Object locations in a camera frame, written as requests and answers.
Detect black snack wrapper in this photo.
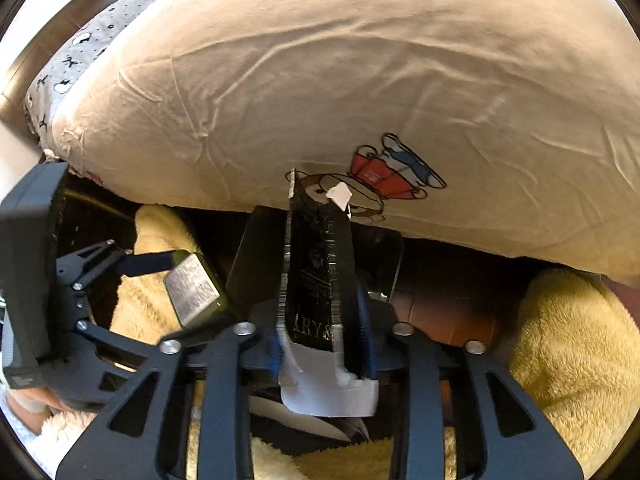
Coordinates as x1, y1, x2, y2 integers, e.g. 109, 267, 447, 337
276, 170, 378, 418

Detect yellow fluffy rug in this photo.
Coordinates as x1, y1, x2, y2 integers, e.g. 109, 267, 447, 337
32, 205, 639, 479

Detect person's left hand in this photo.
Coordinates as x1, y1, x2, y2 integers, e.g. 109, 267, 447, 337
6, 388, 67, 434

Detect grey patterned quilt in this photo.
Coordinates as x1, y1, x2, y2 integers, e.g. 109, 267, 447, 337
23, 0, 155, 141

